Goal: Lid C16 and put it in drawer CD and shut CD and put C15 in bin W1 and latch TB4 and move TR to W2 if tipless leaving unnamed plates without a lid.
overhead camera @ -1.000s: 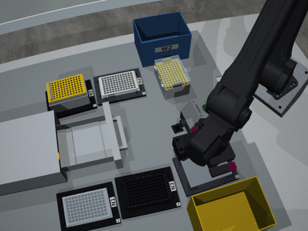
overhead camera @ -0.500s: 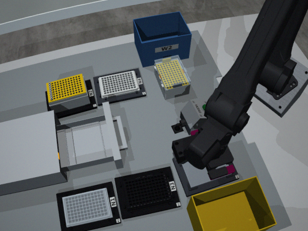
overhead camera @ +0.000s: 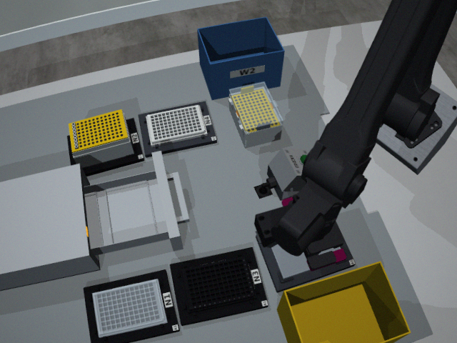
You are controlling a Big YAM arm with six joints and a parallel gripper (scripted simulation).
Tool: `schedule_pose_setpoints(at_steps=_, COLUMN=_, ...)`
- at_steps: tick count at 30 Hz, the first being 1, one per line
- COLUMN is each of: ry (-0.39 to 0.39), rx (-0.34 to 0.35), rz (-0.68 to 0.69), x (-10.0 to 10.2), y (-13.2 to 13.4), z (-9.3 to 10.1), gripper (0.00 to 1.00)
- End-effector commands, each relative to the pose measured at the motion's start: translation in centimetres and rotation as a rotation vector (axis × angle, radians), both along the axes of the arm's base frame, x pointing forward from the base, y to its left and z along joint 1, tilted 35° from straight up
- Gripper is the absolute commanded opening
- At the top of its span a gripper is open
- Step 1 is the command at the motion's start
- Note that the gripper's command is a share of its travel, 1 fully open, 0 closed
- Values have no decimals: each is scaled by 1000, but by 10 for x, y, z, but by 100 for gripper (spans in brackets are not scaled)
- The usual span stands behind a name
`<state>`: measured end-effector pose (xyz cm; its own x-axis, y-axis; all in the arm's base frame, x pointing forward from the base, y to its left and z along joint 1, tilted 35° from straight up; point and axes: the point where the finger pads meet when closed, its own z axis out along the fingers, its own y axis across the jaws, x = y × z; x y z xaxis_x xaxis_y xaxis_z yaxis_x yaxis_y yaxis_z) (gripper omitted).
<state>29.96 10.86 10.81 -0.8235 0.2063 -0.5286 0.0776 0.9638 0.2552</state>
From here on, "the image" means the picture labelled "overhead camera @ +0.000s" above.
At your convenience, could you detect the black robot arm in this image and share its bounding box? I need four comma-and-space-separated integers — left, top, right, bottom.
254, 0, 457, 256

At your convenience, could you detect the white multiwell plate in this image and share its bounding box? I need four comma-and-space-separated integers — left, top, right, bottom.
146, 105, 208, 147

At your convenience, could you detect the yellow open-top bin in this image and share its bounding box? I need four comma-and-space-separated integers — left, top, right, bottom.
277, 261, 411, 343

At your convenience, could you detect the dark blue open-top bin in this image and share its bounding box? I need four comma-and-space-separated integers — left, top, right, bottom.
197, 17, 285, 100

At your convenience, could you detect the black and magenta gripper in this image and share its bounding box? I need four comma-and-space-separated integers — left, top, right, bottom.
282, 194, 346, 271

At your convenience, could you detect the grey bench mat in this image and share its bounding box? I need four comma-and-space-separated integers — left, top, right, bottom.
0, 45, 433, 343

